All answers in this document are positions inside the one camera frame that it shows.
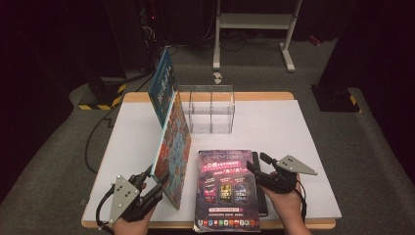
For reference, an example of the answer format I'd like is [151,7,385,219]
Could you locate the black equipment cabinet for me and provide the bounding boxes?
[104,0,159,75]

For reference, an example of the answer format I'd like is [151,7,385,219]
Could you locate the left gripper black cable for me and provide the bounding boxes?
[95,185,115,235]

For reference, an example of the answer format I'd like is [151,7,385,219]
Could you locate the person's right hand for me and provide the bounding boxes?
[260,185,303,220]

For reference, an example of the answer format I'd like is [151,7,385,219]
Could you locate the clear acrylic book rack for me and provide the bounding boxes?
[177,83,236,135]

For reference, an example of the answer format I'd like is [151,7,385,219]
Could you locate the black cables under desk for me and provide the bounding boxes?
[203,29,282,54]

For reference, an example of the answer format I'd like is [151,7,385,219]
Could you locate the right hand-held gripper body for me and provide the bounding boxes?
[259,155,318,195]

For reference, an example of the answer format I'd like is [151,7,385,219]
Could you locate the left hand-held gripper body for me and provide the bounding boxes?
[109,174,153,225]

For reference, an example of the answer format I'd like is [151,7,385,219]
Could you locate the black yellow-striped stand base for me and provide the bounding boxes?
[77,75,128,112]
[310,83,363,114]

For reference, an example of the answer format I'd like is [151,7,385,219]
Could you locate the colourful teal-spined picture book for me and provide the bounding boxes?
[150,90,193,211]

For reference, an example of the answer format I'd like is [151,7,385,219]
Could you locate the black hardcover book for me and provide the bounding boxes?
[251,150,269,217]

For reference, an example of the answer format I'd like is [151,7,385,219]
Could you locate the thin black floor cable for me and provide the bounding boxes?
[84,70,157,175]

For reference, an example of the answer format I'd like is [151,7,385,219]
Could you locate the blue picture book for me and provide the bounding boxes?
[148,47,179,130]

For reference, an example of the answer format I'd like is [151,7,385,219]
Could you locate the purple paperback book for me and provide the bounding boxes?
[193,149,262,234]

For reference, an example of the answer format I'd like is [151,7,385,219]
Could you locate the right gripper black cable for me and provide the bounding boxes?
[295,180,308,223]

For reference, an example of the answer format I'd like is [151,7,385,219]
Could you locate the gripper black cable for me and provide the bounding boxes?
[95,185,115,235]
[295,180,308,223]

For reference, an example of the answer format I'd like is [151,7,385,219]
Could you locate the person's left hand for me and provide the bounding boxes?
[112,209,158,235]

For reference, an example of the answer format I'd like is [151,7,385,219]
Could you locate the white metal stand frame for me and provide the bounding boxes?
[211,0,304,73]

